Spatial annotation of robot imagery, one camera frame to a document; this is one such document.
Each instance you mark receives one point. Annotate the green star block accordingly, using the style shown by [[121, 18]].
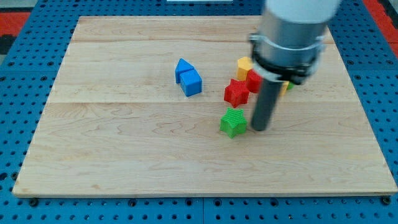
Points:
[[233, 122]]

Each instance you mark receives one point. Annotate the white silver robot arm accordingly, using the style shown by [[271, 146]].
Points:
[[288, 43]]

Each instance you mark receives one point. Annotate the blue cube block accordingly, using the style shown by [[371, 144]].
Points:
[[191, 82]]

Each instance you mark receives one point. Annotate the red star block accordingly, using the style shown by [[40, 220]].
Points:
[[236, 93]]

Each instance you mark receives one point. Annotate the blue triangle block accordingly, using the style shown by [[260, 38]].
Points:
[[182, 66]]

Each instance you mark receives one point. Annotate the wooden board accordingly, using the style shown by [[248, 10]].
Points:
[[117, 125]]

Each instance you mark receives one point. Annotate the yellow pentagon block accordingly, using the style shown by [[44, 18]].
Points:
[[244, 65]]

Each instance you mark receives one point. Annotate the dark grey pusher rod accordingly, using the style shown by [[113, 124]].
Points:
[[265, 104]]

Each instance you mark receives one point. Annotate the yellow block behind rod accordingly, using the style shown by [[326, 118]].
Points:
[[283, 88]]

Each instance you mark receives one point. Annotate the small green block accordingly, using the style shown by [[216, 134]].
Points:
[[290, 86]]

